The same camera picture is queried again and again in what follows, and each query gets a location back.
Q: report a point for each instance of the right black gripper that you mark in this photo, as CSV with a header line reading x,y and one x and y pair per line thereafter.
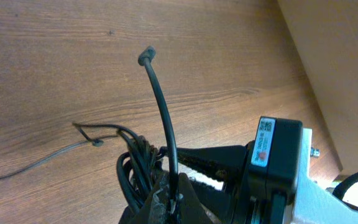
x,y
268,175

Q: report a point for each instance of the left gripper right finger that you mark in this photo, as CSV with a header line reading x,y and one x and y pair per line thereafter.
x,y
190,210

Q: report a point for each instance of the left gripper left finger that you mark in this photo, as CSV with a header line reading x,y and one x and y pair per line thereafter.
x,y
154,211

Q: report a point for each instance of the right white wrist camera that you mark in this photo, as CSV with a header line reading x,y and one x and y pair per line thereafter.
x,y
313,204

